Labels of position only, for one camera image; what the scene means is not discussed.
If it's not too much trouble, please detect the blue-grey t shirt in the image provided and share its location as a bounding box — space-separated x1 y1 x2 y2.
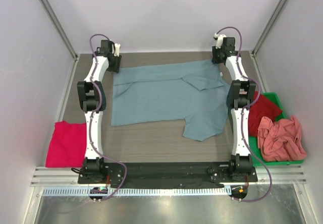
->
111 60 230 141

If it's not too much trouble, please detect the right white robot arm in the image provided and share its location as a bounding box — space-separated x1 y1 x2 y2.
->
207 34 258 185

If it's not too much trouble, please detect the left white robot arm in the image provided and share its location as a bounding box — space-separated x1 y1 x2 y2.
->
77 35 122 184

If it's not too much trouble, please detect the dark red t shirt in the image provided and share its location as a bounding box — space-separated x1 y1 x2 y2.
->
248 94 282 137

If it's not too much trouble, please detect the green plastic tray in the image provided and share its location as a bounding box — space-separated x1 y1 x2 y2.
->
249 92 303 166

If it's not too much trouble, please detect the folded magenta t shirt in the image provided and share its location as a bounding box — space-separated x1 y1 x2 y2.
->
45 121 86 168

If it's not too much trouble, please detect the salmon pink t shirt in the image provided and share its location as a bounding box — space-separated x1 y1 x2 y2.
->
257 116 307 162

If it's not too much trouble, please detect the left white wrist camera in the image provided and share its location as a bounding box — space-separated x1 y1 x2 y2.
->
114 43 121 57

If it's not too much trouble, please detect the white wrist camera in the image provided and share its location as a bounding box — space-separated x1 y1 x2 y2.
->
213 33 227 49
114 43 121 57

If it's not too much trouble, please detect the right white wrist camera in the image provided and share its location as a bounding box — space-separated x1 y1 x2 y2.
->
213 33 227 49

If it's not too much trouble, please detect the left aluminium frame post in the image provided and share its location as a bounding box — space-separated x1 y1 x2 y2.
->
39 0 78 61

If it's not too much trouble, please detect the aluminium frame post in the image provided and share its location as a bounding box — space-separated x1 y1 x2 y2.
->
251 0 288 57
39 0 78 61

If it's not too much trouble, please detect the right aluminium frame post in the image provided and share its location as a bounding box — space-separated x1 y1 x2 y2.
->
251 0 288 57

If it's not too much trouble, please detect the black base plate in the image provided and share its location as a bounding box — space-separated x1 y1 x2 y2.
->
78 161 258 190

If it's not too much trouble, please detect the white slotted cable duct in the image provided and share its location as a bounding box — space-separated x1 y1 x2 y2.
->
42 186 231 197

